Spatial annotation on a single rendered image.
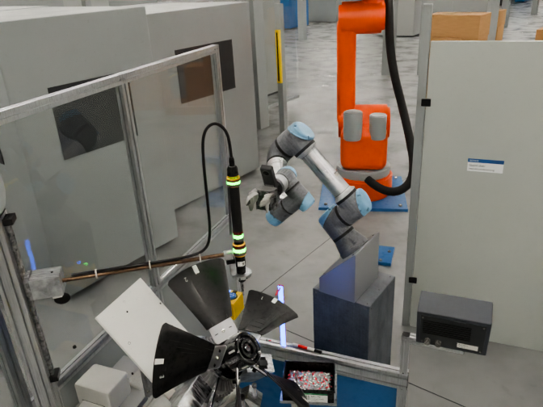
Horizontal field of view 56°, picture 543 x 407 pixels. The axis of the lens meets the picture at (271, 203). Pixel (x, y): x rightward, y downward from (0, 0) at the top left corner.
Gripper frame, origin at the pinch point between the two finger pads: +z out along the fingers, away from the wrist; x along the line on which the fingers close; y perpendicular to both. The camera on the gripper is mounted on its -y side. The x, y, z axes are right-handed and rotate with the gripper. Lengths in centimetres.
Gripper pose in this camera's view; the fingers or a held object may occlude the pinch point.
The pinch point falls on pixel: (254, 202)
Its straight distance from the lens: 182.8
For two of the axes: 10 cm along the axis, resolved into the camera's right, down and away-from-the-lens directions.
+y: 0.5, 9.1, 4.1
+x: -9.3, -1.1, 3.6
